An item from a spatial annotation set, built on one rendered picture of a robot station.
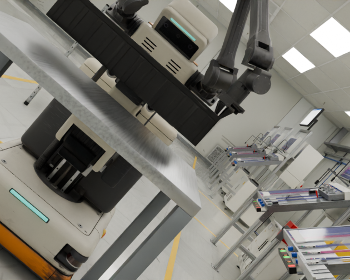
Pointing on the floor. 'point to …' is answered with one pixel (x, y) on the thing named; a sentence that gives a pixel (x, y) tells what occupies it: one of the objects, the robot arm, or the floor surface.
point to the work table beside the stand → (60, 91)
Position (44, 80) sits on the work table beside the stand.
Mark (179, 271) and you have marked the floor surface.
